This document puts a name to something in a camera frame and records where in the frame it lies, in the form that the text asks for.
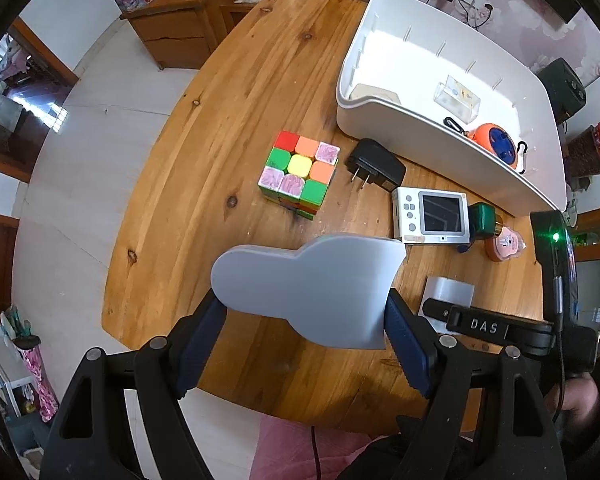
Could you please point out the green plug adapter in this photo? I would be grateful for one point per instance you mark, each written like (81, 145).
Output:
(482, 220)

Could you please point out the white gourd-shaped board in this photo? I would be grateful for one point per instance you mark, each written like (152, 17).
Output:
(320, 285)

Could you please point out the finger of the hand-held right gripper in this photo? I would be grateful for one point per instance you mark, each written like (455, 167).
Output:
(475, 325)

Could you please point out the orange reel with clip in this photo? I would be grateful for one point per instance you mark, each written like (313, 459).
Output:
(495, 142)

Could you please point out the black plug charger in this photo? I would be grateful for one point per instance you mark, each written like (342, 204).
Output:
(377, 162)

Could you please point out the beige small box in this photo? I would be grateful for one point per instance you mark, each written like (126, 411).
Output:
(377, 99)

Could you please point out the clear plastic box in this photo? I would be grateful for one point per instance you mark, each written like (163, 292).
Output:
(457, 97)

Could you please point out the pink correction tape dispenser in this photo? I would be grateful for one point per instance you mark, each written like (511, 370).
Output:
(505, 245)

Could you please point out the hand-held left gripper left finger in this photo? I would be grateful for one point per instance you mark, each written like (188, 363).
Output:
(200, 345)

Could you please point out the multicoloured puzzle cube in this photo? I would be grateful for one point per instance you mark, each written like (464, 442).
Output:
(300, 172)

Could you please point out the white plug charger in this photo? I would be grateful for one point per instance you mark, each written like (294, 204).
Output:
(450, 290)

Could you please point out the pink floral cloth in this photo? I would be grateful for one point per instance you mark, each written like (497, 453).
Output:
(37, 380)

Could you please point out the white rack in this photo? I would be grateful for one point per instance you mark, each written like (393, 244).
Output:
(5, 375)

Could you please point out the tall jar with red lid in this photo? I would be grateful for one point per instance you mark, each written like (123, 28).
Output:
(590, 152)

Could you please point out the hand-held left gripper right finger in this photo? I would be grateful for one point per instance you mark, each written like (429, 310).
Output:
(410, 345)

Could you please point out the white small digital camera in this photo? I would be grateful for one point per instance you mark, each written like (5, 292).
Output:
(430, 215)

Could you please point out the black cloth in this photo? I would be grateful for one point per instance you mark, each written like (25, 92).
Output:
(380, 460)

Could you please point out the person's pink trousers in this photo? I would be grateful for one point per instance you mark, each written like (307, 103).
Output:
(290, 450)

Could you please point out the person's right hand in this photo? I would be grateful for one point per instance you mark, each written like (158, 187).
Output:
(580, 400)

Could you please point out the white plastic storage bin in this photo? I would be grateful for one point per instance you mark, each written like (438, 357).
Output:
(430, 55)

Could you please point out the wooden drawer cabinet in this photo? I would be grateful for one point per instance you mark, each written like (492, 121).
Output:
(180, 25)

